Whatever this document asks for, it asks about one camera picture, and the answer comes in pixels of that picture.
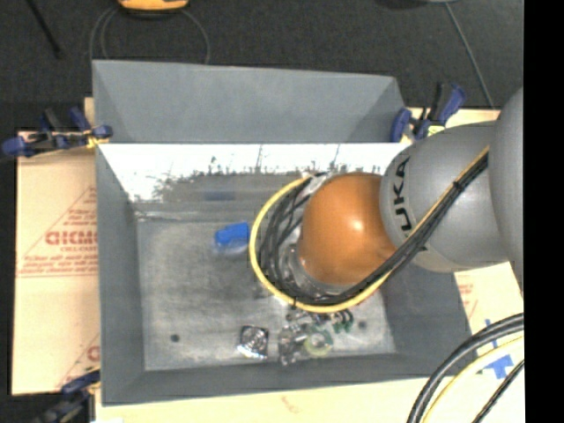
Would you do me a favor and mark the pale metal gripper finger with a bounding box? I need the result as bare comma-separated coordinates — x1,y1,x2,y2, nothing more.
239,323,271,361
278,330,302,367

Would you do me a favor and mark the brown cardboard board, red print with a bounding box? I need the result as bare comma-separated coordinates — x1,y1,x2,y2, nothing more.
11,97,524,423

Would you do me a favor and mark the clear bottle with blue cap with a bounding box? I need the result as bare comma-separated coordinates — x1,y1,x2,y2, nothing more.
211,220,252,257

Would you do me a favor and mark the grey metal bin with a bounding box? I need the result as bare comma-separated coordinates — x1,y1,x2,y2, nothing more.
91,59,476,404

